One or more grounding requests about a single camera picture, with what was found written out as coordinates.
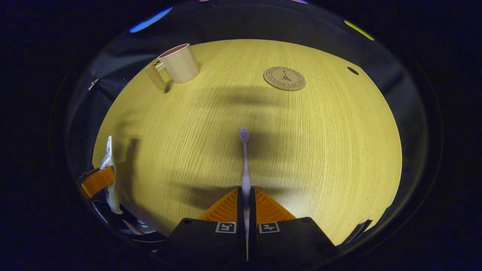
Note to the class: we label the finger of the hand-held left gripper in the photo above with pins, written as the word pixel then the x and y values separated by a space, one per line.
pixel 98 181

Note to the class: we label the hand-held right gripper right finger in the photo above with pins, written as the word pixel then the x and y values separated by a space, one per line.
pixel 286 237

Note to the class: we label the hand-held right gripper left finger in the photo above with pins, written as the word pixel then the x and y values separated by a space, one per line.
pixel 211 237

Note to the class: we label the white toothpaste tube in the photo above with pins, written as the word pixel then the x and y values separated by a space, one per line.
pixel 109 158

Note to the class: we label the white toothbrush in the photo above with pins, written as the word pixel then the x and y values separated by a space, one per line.
pixel 245 169

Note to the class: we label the round cork coaster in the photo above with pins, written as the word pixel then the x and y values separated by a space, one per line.
pixel 284 78

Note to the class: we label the wooden desktop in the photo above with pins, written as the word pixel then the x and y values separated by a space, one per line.
pixel 320 150

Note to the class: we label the silver metal clip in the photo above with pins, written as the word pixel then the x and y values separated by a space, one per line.
pixel 93 83

